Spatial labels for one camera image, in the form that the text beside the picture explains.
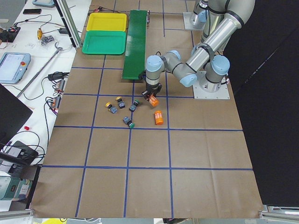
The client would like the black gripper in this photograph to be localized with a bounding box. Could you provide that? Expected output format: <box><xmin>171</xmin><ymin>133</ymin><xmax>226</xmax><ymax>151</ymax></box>
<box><xmin>142</xmin><ymin>83</ymin><xmax>162</xmax><ymax>101</ymax></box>

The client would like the orange cylinder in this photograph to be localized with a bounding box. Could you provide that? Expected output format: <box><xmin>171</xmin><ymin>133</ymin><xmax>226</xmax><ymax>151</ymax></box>
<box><xmin>154</xmin><ymin>111</ymin><xmax>164</xmax><ymax>125</ymax></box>
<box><xmin>149</xmin><ymin>95</ymin><xmax>159</xmax><ymax>107</ymax></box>

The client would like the green plastic tray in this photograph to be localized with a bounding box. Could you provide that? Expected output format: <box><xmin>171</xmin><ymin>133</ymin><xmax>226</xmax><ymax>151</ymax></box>
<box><xmin>82</xmin><ymin>30</ymin><xmax>126</xmax><ymax>55</ymax></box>

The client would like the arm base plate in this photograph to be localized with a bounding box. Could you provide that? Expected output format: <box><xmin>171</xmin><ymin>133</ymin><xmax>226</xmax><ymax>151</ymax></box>
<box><xmin>183</xmin><ymin>11</ymin><xmax>206</xmax><ymax>31</ymax></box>
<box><xmin>192</xmin><ymin>71</ymin><xmax>230</xmax><ymax>100</ymax></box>

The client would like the aluminium frame post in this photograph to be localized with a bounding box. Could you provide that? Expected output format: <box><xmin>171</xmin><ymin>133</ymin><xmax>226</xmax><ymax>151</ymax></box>
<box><xmin>53</xmin><ymin>0</ymin><xmax>81</xmax><ymax>49</ymax></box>

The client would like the yellow push button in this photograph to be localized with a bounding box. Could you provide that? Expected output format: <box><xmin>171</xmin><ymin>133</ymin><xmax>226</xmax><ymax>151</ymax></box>
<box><xmin>115</xmin><ymin>96</ymin><xmax>126</xmax><ymax>109</ymax></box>
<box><xmin>105</xmin><ymin>102</ymin><xmax>117</xmax><ymax>114</ymax></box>

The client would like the green conveyor belt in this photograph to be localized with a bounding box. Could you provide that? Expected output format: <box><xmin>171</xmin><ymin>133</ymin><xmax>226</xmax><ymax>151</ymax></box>
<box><xmin>122</xmin><ymin>10</ymin><xmax>149</xmax><ymax>80</ymax></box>

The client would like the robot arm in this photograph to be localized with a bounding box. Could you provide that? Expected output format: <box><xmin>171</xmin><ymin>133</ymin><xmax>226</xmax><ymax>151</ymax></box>
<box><xmin>140</xmin><ymin>0</ymin><xmax>255</xmax><ymax>101</ymax></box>

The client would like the blue teach pendant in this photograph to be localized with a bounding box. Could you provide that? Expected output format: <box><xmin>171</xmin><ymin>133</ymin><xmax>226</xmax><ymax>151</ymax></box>
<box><xmin>0</xmin><ymin>52</ymin><xmax>31</xmax><ymax>84</ymax></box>

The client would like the yellow push button lower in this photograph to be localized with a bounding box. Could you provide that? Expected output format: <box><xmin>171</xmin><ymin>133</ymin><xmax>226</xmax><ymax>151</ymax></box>
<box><xmin>105</xmin><ymin>102</ymin><xmax>117</xmax><ymax>114</ymax></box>

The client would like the green push button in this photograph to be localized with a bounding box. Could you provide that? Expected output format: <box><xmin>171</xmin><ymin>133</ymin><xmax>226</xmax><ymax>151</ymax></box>
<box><xmin>129</xmin><ymin>100</ymin><xmax>140</xmax><ymax>112</ymax></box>
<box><xmin>123</xmin><ymin>116</ymin><xmax>135</xmax><ymax>129</ymax></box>

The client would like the black smartphone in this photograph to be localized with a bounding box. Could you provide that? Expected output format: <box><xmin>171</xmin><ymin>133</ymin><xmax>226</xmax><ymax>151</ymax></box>
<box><xmin>23</xmin><ymin>8</ymin><xmax>42</xmax><ymax>14</ymax></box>

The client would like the yellow push button upper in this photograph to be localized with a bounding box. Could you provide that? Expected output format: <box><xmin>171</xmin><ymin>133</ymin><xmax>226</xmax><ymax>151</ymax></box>
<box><xmin>115</xmin><ymin>96</ymin><xmax>126</xmax><ymax>109</ymax></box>

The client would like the black monitor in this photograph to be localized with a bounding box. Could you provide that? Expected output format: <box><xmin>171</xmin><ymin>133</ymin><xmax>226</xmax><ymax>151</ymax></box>
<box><xmin>0</xmin><ymin>85</ymin><xmax>33</xmax><ymax>144</ymax></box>

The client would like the yellow plastic tray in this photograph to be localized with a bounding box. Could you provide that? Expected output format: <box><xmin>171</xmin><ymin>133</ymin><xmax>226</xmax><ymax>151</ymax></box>
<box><xmin>86</xmin><ymin>13</ymin><xmax>127</xmax><ymax>31</ymax></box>

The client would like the black power adapter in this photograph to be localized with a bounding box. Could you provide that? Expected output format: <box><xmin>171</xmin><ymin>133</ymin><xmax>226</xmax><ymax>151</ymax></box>
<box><xmin>58</xmin><ymin>28</ymin><xmax>68</xmax><ymax>34</ymax></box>

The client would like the metal claw rod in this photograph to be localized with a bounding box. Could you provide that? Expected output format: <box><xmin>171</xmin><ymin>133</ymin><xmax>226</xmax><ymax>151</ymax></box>
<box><xmin>16</xmin><ymin>42</ymin><xmax>73</xmax><ymax>98</ymax></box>

